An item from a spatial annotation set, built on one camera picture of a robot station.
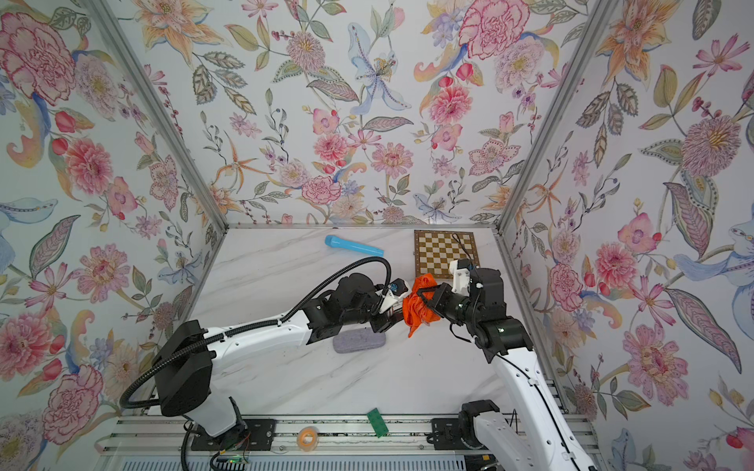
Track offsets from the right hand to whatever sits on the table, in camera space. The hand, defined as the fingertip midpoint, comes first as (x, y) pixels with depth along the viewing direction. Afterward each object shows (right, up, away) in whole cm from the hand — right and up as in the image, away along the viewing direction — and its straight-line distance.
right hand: (418, 288), depth 74 cm
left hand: (-2, -5, +2) cm, 6 cm away
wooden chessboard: (+12, +10, +40) cm, 43 cm away
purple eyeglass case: (-18, -17, +14) cm, 28 cm away
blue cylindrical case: (-20, +12, +40) cm, 46 cm away
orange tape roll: (-28, -36, +1) cm, 45 cm away
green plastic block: (-10, -34, +2) cm, 36 cm away
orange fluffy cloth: (-1, -4, -5) cm, 6 cm away
